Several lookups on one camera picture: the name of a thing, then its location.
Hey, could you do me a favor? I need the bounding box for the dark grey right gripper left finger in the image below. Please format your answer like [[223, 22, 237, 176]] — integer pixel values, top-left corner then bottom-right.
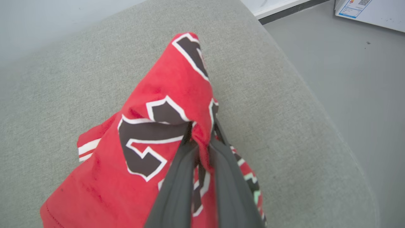
[[144, 123, 200, 228]]

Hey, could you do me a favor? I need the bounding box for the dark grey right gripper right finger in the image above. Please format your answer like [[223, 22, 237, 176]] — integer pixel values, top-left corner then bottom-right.
[[209, 120, 266, 228]]

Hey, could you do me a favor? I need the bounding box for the red and white jersey shirt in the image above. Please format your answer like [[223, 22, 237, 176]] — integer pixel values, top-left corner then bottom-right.
[[40, 32, 268, 228]]

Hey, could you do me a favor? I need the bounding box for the grey fabric sofa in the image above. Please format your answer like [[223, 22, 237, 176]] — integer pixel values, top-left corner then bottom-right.
[[0, 0, 380, 228]]

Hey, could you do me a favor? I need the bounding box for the white skirting board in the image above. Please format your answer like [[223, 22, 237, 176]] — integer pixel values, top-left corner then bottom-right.
[[240, 0, 331, 25]]

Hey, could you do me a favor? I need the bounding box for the white box with printed label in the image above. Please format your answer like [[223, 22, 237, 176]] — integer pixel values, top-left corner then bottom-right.
[[334, 0, 405, 33]]

